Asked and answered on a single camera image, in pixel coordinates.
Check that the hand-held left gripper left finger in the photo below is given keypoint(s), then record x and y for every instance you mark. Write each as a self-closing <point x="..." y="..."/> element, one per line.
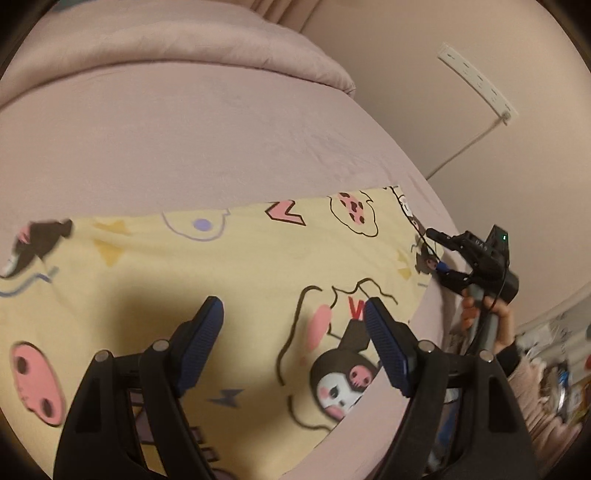
<point x="203" y="337"/>

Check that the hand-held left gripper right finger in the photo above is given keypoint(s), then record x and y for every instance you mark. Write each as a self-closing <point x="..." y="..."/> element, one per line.
<point x="385" y="341"/>

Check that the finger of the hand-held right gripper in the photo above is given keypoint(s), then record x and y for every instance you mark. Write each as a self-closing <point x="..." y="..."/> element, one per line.
<point x="457" y="279"/>
<point x="448" y="240"/>

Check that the yellow cartoon print blanket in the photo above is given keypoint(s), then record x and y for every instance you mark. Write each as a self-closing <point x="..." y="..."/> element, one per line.
<point x="231" y="272"/>

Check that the person's right forearm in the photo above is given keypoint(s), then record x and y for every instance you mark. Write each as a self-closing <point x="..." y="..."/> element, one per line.
<point x="535" y="397"/>

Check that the person's right hand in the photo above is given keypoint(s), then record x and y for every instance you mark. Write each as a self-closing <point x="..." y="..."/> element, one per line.
<point x="505" y="328"/>

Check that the blurred colourful clutter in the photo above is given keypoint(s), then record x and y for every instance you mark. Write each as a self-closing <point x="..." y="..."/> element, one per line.
<point x="561" y="369"/>

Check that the white power strip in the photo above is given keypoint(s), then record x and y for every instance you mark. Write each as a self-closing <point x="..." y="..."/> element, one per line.
<point x="478" y="78"/>

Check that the bed with pink sheet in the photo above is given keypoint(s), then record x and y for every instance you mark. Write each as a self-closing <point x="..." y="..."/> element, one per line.
<point x="184" y="147"/>

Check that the pink curtain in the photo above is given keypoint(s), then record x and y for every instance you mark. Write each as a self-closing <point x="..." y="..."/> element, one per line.
<point x="281" y="14"/>

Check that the pink pillow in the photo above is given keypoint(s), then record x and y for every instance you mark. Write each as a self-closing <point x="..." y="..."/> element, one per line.
<point x="161" y="41"/>

